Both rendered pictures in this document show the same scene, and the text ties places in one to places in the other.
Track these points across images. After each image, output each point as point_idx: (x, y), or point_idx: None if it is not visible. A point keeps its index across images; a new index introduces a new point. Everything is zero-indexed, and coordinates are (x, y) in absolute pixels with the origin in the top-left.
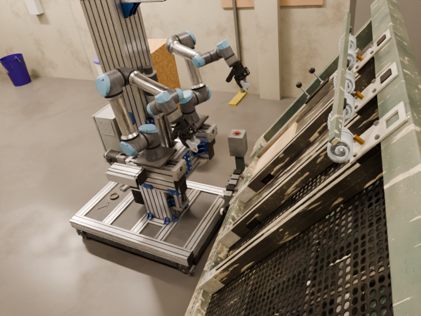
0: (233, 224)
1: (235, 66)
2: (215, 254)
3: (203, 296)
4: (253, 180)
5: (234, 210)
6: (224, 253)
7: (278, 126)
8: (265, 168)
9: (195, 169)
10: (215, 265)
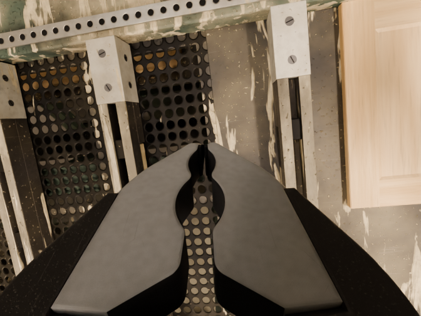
0: (116, 109)
1: None
2: (59, 41)
3: None
4: (279, 114)
5: (219, 18)
6: (84, 49)
7: None
8: (284, 175)
9: None
10: (37, 53)
